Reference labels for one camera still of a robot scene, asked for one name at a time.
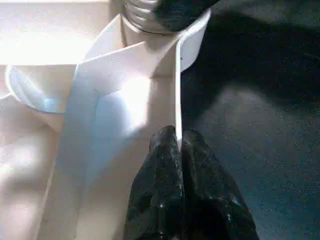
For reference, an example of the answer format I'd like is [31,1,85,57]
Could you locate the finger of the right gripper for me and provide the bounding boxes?
[152,0,217,33]

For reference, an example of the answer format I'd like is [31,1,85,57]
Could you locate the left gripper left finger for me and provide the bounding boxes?
[124,124,185,240]

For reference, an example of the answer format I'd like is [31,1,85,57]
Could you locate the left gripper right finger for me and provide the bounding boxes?
[180,129,260,240]

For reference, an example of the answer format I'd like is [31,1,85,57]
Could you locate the white plastic table leg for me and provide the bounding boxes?
[121,0,176,35]

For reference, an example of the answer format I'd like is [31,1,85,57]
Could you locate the white plastic table top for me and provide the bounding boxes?
[0,0,212,240]

